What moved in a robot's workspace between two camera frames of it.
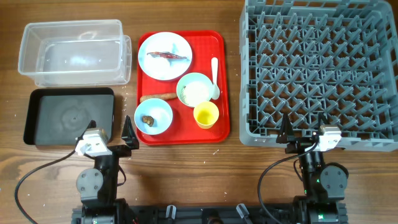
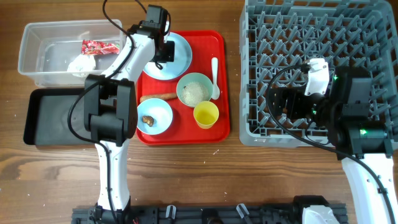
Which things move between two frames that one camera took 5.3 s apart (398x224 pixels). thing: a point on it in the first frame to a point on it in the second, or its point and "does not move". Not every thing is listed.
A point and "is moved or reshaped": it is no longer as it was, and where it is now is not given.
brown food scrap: [148, 119] does not move
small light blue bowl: [153, 116] does not move
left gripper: [127, 135] to [170, 55]
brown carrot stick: [164, 96] does not move
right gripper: [286, 135] to [295, 96]
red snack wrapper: [165, 55] is moved or reshaped
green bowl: [194, 88] does not move
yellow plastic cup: [206, 114] does not move
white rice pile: [195, 92] does not move
